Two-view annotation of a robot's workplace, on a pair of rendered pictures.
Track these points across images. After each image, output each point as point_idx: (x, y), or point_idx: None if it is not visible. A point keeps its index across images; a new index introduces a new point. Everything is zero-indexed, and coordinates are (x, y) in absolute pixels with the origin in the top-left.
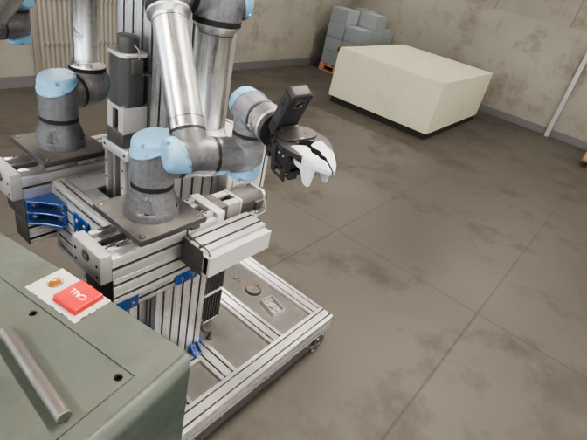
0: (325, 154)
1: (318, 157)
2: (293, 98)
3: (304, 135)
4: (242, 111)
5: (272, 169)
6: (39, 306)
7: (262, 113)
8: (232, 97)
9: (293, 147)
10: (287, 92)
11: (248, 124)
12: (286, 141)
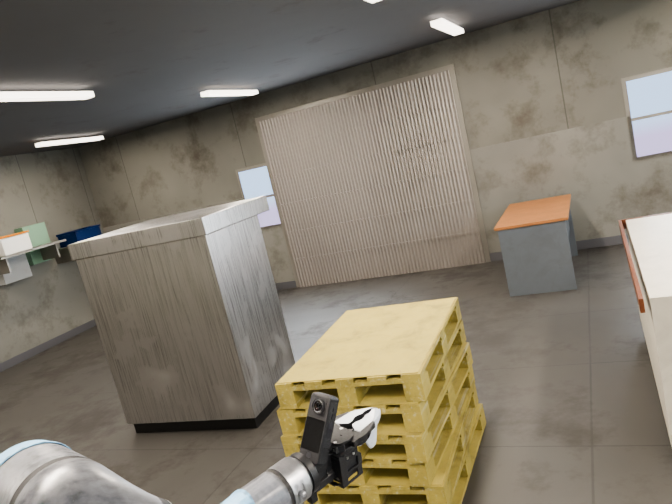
0: (359, 412)
1: (368, 413)
2: (338, 399)
3: (335, 428)
4: (279, 503)
5: (346, 485)
6: None
7: (302, 467)
8: None
9: (360, 429)
10: (333, 401)
11: (305, 492)
12: (353, 435)
